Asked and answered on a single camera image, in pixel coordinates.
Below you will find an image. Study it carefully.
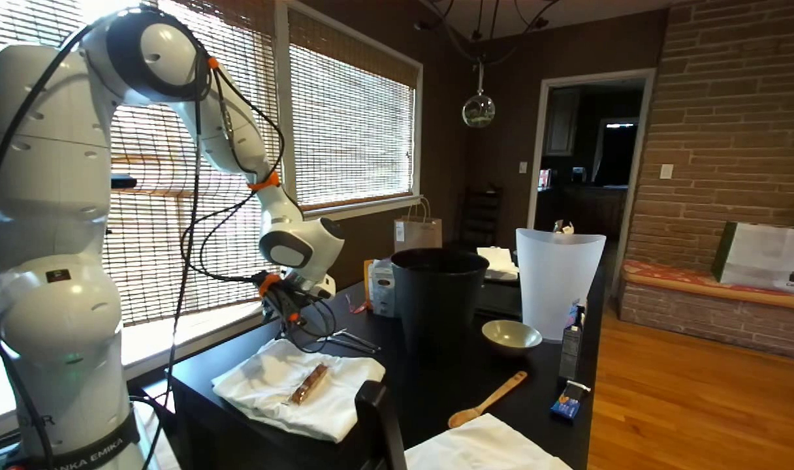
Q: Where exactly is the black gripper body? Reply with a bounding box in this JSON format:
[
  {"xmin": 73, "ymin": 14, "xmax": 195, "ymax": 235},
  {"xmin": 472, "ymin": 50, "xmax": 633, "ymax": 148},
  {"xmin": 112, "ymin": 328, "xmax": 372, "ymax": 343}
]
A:
[{"xmin": 258, "ymin": 269, "xmax": 326, "ymax": 325}]

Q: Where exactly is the brown sachet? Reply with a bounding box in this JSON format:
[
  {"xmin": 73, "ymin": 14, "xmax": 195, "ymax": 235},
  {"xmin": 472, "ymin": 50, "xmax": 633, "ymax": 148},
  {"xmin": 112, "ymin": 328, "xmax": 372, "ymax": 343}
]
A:
[{"xmin": 288, "ymin": 363, "xmax": 334, "ymax": 410}]

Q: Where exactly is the white cloth towel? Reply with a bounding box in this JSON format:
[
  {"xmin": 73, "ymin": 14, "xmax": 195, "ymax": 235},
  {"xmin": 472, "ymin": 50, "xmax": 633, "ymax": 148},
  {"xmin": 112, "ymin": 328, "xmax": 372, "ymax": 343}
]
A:
[
  {"xmin": 210, "ymin": 336, "xmax": 390, "ymax": 445},
  {"xmin": 402, "ymin": 410, "xmax": 574, "ymax": 470}
]

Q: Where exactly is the metal serving fork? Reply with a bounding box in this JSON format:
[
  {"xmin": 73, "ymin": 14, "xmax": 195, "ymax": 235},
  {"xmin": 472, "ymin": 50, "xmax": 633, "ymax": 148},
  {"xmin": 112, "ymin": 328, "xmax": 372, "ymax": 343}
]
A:
[{"xmin": 316, "ymin": 325, "xmax": 383, "ymax": 350}]

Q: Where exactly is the white printed pouch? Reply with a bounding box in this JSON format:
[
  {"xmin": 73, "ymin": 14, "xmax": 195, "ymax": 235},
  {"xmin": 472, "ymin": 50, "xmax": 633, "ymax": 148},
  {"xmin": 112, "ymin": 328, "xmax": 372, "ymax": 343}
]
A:
[{"xmin": 365, "ymin": 256, "xmax": 400, "ymax": 320}]

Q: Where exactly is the brown paper bag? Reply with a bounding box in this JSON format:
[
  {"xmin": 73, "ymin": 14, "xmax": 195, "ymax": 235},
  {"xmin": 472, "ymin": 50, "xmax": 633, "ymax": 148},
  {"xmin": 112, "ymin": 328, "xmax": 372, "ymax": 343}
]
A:
[{"xmin": 393, "ymin": 196, "xmax": 446, "ymax": 256}]

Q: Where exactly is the wide bamboo window blind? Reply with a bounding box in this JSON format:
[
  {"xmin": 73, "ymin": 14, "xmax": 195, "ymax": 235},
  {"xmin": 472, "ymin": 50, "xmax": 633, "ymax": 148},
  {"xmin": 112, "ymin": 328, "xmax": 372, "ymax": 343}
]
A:
[{"xmin": 0, "ymin": 0, "xmax": 282, "ymax": 353}]

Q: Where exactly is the wooden spoon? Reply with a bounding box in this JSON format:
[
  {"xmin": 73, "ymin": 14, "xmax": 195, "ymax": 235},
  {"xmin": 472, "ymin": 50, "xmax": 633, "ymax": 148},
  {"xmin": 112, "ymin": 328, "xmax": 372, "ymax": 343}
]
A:
[{"xmin": 446, "ymin": 368, "xmax": 532, "ymax": 430}]

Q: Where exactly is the narrow bamboo window blind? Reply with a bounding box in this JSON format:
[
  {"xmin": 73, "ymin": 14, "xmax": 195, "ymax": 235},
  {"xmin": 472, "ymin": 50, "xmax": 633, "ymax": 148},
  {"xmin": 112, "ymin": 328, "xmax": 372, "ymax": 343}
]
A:
[{"xmin": 288, "ymin": 41, "xmax": 419, "ymax": 208}]

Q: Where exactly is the white paper napkin stack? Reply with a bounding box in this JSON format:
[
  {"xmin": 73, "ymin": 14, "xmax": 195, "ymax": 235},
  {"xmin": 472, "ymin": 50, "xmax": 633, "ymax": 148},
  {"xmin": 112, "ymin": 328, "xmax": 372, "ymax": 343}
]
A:
[{"xmin": 476, "ymin": 244, "xmax": 522, "ymax": 283}]

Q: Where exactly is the grey ceramic bowl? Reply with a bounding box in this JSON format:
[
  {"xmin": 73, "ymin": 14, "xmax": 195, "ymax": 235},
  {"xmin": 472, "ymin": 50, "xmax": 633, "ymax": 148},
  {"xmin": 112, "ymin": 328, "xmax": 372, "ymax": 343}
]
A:
[{"xmin": 479, "ymin": 316, "xmax": 547, "ymax": 358}]

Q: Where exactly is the black shelf rack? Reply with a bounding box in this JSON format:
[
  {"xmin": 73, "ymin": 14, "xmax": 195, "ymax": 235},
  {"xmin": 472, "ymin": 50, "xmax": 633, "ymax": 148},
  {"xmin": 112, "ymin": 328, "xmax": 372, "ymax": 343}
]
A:
[{"xmin": 459, "ymin": 184, "xmax": 508, "ymax": 249}]

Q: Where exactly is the white pitcher container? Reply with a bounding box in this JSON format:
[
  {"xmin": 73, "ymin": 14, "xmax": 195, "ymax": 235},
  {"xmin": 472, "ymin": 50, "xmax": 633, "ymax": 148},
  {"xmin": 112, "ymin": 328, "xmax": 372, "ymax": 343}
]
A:
[{"xmin": 515, "ymin": 226, "xmax": 609, "ymax": 343}]

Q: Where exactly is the dark pump bottle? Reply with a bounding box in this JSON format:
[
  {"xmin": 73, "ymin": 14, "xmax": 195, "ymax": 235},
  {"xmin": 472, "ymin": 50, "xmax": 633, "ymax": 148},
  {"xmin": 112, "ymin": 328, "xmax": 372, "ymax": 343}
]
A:
[{"xmin": 556, "ymin": 300, "xmax": 590, "ymax": 384}]

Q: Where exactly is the small blue box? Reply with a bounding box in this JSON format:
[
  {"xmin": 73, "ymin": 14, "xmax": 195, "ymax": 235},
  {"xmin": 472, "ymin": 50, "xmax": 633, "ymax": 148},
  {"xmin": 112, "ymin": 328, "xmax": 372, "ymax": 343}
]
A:
[{"xmin": 549, "ymin": 377, "xmax": 595, "ymax": 424}]

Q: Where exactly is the white framed doorway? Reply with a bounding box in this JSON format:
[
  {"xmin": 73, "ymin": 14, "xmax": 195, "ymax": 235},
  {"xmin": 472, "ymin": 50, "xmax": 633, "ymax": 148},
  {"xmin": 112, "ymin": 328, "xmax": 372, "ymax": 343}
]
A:
[{"xmin": 526, "ymin": 68, "xmax": 662, "ymax": 294}]

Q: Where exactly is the brick hearth ledge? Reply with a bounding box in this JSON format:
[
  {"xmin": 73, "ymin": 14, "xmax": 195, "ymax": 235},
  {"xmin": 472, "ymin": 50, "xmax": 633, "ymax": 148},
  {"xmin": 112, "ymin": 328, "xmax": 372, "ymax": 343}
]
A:
[{"xmin": 616, "ymin": 259, "xmax": 794, "ymax": 364}]

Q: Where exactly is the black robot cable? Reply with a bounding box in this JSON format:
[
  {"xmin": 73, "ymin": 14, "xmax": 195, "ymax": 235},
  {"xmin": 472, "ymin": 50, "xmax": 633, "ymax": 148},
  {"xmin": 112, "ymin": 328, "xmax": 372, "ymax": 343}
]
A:
[{"xmin": 0, "ymin": 14, "xmax": 288, "ymax": 470}]

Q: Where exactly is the black camera on window stand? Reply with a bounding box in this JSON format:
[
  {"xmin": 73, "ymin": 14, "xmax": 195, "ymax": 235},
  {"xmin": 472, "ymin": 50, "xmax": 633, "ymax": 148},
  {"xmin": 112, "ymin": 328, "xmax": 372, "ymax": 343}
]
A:
[{"xmin": 108, "ymin": 170, "xmax": 144, "ymax": 196}]

